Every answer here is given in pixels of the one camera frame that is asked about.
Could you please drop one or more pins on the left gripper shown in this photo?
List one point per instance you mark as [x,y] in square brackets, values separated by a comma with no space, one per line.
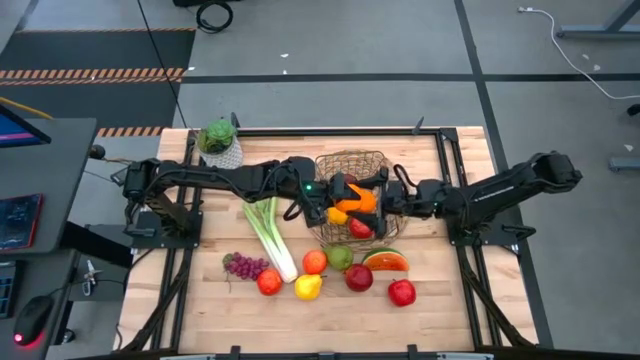
[300,177]

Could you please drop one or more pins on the computer monitor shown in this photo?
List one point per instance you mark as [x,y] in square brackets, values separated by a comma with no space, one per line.
[20,132]

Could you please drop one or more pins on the succulent in patterned white pot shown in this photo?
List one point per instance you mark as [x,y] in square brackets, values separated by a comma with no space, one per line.
[217,145]

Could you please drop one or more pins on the orange-red peach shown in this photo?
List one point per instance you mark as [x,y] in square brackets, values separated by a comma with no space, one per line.
[314,262]

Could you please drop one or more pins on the black hazard-striped floor mat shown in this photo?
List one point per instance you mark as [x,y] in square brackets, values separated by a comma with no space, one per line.
[100,50]

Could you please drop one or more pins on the red tomato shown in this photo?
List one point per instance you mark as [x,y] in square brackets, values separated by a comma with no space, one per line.
[270,281]

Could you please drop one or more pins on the yellow pear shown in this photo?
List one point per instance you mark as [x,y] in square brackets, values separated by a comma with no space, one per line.
[307,287]

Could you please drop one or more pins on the speckled green fruit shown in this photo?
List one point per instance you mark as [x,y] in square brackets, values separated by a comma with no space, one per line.
[340,257]

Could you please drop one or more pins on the purple grape bunch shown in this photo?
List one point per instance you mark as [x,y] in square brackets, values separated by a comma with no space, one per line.
[245,267]

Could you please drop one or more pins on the black aluminium table frame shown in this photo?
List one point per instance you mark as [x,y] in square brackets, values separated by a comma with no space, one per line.
[270,132]

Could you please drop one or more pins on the watermelon slice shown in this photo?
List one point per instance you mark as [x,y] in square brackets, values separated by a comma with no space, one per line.
[385,261]

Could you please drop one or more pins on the bright red apple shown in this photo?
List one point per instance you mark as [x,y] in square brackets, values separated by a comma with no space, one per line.
[402,293]
[359,229]

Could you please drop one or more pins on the grey table leg base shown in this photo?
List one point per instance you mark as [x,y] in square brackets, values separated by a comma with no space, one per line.
[600,33]

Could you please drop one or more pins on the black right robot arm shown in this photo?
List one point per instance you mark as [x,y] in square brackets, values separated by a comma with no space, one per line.
[510,187]

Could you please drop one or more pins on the black power adapter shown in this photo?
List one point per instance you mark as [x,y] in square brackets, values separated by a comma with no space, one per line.
[117,176]

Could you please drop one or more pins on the yellow bell pepper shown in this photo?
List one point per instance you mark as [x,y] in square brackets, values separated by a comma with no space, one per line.
[336,216]

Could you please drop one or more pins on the black computer mouse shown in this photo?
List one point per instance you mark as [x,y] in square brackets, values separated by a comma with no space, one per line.
[32,320]

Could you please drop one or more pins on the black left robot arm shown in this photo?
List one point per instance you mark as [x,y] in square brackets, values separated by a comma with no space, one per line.
[215,176]

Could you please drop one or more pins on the black caster wheel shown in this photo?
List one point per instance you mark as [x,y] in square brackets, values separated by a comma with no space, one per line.
[635,110]

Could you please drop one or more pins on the silver carabiner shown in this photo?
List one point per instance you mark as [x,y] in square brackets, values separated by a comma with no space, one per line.
[90,277]

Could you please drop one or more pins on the black round knob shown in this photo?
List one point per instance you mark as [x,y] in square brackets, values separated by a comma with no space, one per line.
[97,151]

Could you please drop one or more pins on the red-edged tablet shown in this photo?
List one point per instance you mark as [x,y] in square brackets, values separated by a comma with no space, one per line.
[20,222]

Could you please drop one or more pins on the grey block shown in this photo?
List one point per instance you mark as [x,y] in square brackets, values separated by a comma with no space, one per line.
[625,164]

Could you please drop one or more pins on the dark red apple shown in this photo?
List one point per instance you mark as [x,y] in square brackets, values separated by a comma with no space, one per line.
[359,277]

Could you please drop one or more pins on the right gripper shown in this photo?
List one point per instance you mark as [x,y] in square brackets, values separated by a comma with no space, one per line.
[420,200]

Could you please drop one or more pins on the black keyboard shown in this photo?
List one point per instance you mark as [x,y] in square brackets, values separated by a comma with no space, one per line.
[6,290]

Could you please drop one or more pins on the dark grey desk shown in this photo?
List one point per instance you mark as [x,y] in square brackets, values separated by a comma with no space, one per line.
[50,165]

